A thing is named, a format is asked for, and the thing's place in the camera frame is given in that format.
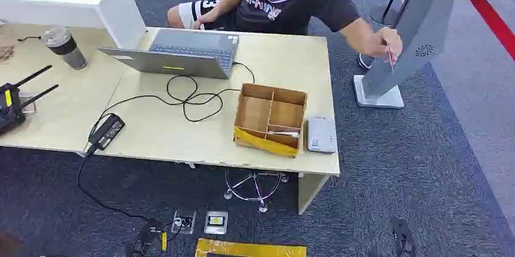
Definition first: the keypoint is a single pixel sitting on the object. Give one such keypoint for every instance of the person's right hand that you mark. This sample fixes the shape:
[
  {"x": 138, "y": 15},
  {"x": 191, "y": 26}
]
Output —
[{"x": 200, "y": 21}]

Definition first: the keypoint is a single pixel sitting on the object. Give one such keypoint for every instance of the clear plastic stand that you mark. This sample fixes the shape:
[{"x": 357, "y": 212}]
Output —
[{"x": 28, "y": 106}]

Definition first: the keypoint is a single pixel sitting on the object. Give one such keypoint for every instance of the white counter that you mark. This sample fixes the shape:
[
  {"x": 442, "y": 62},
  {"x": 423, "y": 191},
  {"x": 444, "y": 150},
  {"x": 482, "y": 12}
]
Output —
[{"x": 80, "y": 1}]

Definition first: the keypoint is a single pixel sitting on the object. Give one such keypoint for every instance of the black radio with antennas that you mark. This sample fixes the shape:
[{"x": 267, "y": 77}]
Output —
[{"x": 10, "y": 106}]

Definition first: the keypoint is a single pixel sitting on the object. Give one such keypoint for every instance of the grey kiosk stand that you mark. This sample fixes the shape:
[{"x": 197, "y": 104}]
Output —
[{"x": 414, "y": 25}]

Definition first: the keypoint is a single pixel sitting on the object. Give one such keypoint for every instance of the person's left hand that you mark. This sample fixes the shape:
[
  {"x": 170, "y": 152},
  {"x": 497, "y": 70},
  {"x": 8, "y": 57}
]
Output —
[{"x": 388, "y": 44}]

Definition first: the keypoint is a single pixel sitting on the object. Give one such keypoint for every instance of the chrome stool base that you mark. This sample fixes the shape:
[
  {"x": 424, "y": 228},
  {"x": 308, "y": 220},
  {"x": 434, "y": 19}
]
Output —
[{"x": 253, "y": 192}]

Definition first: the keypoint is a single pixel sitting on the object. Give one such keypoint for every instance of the wooden card box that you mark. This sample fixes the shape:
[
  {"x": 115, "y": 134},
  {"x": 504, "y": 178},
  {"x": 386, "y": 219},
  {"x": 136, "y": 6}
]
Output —
[{"x": 253, "y": 114}]

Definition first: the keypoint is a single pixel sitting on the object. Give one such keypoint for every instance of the person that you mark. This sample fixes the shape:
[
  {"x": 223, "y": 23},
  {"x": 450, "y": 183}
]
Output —
[{"x": 289, "y": 9}]

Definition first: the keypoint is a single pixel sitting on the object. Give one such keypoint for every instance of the thin card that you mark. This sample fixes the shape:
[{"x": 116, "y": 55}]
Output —
[{"x": 390, "y": 60}]

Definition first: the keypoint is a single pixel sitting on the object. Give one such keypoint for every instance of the grey laptop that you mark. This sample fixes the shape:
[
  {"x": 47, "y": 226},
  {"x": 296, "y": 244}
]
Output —
[{"x": 189, "y": 52}]

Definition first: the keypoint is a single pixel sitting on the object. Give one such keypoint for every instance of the yellow floor tape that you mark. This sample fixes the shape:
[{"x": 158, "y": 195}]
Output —
[{"x": 249, "y": 249}]

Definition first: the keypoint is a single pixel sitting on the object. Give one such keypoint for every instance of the grey cup with clear lid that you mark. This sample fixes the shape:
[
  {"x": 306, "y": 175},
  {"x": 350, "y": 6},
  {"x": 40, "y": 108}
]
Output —
[{"x": 66, "y": 48}]

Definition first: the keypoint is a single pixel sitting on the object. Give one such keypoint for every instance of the black plug with yellow tag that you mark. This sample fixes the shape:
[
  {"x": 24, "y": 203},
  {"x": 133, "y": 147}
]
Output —
[{"x": 151, "y": 237}]

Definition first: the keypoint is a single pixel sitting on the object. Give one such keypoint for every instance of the white card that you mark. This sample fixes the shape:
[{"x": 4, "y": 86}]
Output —
[{"x": 283, "y": 133}]

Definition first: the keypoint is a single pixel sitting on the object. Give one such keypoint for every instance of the floor socket with plug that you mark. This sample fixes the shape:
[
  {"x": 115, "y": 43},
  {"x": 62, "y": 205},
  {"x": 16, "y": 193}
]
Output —
[{"x": 184, "y": 222}]

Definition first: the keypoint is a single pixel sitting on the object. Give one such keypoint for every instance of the round chrome base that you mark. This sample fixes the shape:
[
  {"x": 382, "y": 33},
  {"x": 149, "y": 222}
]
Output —
[{"x": 364, "y": 62}]

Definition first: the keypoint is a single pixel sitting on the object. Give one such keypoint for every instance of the pale desk leg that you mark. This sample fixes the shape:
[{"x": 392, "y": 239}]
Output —
[{"x": 310, "y": 190}]

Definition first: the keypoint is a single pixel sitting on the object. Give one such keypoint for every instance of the floor socket with yellow label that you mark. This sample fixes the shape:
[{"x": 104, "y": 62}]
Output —
[{"x": 216, "y": 222}]

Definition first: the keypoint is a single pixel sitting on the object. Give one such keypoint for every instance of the grey card reader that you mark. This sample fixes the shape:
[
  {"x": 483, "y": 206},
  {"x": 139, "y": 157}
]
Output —
[{"x": 322, "y": 134}]

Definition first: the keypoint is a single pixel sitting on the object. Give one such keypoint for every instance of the black power adapter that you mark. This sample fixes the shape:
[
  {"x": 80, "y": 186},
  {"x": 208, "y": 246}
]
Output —
[{"x": 106, "y": 132}]

